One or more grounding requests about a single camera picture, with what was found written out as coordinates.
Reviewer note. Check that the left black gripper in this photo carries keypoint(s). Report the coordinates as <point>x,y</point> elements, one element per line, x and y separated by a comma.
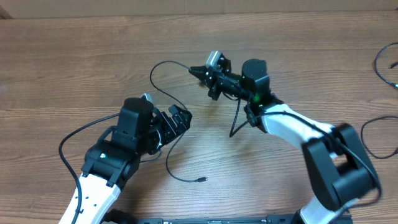
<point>170,130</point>

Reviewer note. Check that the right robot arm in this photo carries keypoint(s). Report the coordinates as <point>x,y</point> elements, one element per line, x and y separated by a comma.
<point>339,169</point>

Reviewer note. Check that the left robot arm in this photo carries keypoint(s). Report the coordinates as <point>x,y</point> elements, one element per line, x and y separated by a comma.
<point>115,157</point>

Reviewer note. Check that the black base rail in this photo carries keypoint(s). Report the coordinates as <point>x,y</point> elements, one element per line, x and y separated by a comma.
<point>270,219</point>

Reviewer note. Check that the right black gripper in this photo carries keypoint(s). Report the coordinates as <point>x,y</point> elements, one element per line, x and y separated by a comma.
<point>212,81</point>

